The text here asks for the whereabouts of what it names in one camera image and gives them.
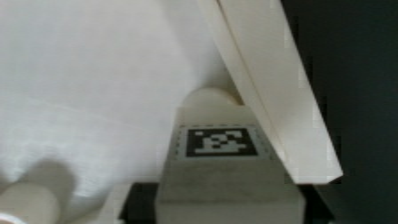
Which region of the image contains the white square tabletop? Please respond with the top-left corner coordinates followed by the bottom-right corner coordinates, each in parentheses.
top-left (0, 0), bottom-right (342, 224)

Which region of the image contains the white table leg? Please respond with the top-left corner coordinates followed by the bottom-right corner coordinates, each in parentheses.
top-left (154, 88), bottom-right (305, 224)

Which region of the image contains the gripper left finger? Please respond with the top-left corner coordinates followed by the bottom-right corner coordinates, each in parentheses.
top-left (119, 183), bottom-right (158, 224)

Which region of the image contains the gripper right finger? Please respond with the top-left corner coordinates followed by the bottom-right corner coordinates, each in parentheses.
top-left (298, 184), bottom-right (334, 224)

